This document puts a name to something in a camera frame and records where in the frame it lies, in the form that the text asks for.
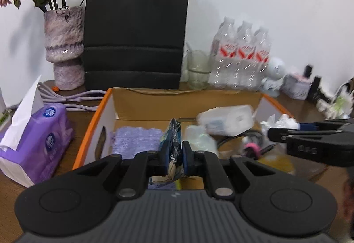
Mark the white robot toy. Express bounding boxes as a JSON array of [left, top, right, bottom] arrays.
[[261, 57, 285, 97]]

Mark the black braided cable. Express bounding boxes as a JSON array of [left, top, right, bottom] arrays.
[[218, 132, 278, 161]]

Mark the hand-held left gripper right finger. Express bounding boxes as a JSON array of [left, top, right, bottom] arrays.
[[181, 141, 280, 200]]

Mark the purple tissue box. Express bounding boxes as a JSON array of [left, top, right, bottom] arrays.
[[0, 75, 75, 188]]

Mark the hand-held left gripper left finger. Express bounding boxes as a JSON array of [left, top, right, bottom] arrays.
[[72, 141, 170, 200]]

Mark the orange cardboard box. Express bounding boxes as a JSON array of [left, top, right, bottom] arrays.
[[72, 87, 327, 191]]

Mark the black small box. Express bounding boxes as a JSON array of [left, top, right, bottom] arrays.
[[304, 64, 323, 101]]

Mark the white tissue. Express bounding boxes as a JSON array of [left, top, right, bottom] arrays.
[[260, 114, 301, 136]]

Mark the clear wet wipes pack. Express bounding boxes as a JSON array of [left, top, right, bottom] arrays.
[[196, 105, 255, 136]]

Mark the purple knit pouch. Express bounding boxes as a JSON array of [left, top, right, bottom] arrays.
[[110, 126, 170, 161]]

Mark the white power strip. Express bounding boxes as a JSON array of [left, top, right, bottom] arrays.
[[317, 88, 354, 120]]

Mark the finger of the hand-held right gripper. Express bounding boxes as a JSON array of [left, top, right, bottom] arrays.
[[299, 118, 354, 131], [267, 127, 341, 144]]

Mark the black paper bag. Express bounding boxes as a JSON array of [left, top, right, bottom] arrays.
[[83, 0, 192, 91]]

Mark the dark snack wrapper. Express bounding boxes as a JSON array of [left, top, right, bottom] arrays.
[[149, 118, 185, 186]]

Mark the small grey box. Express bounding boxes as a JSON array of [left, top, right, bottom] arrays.
[[282, 73, 312, 100]]

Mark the water bottle red label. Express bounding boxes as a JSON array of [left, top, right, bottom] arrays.
[[235, 21, 255, 88], [210, 17, 239, 86], [252, 27, 272, 89]]

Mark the clear glass cup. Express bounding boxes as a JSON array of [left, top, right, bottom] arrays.
[[186, 43, 211, 90]]

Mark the grey coiled cable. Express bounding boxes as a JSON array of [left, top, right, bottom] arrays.
[[37, 82, 107, 111]]

